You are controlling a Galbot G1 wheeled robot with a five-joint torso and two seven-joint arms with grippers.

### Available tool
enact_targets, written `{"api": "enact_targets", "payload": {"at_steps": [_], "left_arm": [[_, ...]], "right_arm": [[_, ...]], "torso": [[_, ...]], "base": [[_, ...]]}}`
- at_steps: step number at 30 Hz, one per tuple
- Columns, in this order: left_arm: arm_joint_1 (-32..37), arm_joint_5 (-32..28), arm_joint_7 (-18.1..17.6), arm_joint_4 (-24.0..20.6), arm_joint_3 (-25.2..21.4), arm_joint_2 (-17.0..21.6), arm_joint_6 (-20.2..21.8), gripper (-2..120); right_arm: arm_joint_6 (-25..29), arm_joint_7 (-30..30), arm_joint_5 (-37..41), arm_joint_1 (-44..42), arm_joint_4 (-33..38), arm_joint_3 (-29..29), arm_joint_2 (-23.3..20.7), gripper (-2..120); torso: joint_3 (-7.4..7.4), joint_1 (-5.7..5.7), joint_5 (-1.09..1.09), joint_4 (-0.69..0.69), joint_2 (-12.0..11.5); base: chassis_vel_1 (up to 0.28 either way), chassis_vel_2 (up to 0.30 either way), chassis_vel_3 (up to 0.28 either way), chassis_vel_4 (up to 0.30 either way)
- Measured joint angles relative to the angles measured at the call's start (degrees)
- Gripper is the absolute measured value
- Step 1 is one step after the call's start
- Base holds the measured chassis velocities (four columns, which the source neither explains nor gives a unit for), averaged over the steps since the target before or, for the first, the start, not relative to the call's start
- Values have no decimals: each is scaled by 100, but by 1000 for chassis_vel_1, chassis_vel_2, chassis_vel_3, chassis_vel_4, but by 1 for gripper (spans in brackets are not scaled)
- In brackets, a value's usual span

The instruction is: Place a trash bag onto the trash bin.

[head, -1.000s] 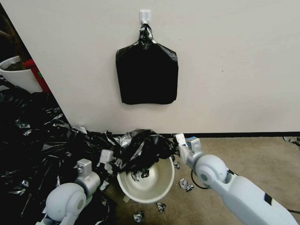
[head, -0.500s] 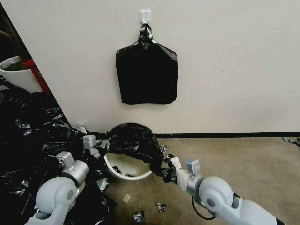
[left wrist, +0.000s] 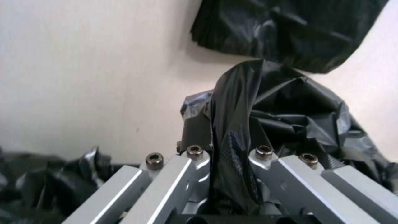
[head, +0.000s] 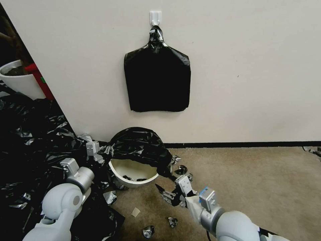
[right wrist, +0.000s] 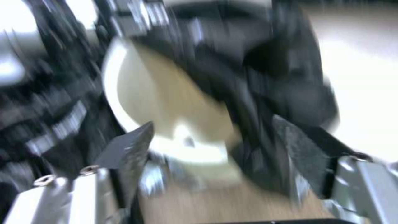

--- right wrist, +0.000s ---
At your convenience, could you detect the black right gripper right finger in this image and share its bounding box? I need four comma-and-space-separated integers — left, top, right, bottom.
272, 114, 398, 224

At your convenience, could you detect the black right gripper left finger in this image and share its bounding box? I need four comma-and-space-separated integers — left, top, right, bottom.
0, 121, 169, 224

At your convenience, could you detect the black plastic trash bag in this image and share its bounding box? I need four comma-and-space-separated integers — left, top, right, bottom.
129, 0, 341, 195

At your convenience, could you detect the white round trash bin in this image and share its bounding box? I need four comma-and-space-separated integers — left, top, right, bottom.
102, 37, 243, 166

